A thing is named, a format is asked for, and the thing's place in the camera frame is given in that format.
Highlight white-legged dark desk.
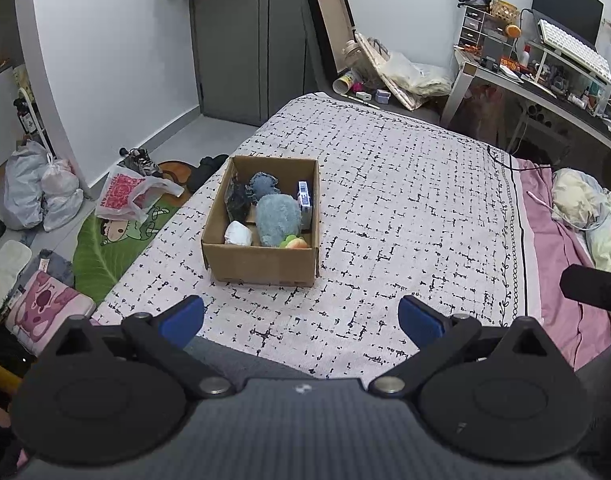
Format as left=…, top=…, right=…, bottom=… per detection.
left=440, top=47, right=611, bottom=161

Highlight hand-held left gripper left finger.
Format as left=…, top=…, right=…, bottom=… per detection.
left=50, top=295, right=236, bottom=398

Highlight cardboard box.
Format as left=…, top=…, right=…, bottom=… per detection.
left=201, top=155, right=320, bottom=288

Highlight floral quilt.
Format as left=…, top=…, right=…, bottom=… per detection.
left=550, top=167, right=611, bottom=276

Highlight cream tote bag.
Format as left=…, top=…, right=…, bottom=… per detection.
left=358, top=34, right=453, bottom=111

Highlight clear acrylic desk riser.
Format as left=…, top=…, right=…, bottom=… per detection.
left=528, top=42, right=611, bottom=111

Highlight wicker basket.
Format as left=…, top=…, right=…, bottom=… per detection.
left=490, top=1, right=519, bottom=23

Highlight black monitor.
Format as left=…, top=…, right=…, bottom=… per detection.
left=531, top=0, right=605, bottom=53

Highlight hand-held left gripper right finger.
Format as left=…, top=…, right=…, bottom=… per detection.
left=368, top=295, right=561, bottom=396

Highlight green cartoon rug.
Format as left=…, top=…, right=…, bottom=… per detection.
left=72, top=190, right=193, bottom=306

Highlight grey door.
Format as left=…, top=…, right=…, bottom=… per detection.
left=188, top=0, right=326, bottom=128

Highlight blue fluffy plush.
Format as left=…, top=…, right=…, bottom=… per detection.
left=255, top=193, right=302, bottom=247

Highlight black sequin pouch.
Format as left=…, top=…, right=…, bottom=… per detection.
left=225, top=180, right=258, bottom=223

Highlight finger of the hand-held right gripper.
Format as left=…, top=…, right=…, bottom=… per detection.
left=559, top=264, right=611, bottom=318

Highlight pink plush cushion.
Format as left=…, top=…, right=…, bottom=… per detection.
left=8, top=270, right=96, bottom=356

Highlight grey-blue octopus plush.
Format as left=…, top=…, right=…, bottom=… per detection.
left=249, top=172, right=282, bottom=201

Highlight grey sneakers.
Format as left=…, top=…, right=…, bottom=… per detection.
left=119, top=147, right=163, bottom=178

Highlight red white plastic bag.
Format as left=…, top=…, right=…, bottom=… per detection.
left=94, top=165, right=185, bottom=222

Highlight pink bed sheet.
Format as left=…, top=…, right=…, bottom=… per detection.
left=515, top=157, right=611, bottom=371

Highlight black cable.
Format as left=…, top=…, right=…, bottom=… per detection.
left=485, top=144, right=553, bottom=171

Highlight white soft ball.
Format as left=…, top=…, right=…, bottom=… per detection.
left=224, top=220, right=256, bottom=246

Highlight white keyboard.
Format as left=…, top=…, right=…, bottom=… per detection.
left=537, top=18, right=611, bottom=83

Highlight dark bottle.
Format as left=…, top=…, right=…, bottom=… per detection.
left=15, top=97, right=38, bottom=133

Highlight white cable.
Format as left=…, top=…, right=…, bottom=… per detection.
left=527, top=190, right=611, bottom=233

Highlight grey plastic bag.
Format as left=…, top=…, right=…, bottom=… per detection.
left=4, top=140, right=51, bottom=231

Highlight black picture frame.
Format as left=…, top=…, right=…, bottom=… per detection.
left=304, top=0, right=357, bottom=81

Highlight person's grey pants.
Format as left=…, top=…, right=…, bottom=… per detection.
left=185, top=335, right=611, bottom=480

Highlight black shoes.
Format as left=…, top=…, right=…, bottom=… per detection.
left=188, top=154, right=229, bottom=191

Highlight white floor towel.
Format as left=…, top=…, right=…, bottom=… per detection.
left=0, top=240, right=32, bottom=321

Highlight small drawer organizer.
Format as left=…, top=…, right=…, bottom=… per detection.
left=458, top=6, right=486, bottom=48

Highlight brown round object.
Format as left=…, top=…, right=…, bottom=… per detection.
left=158, top=160, right=196, bottom=186

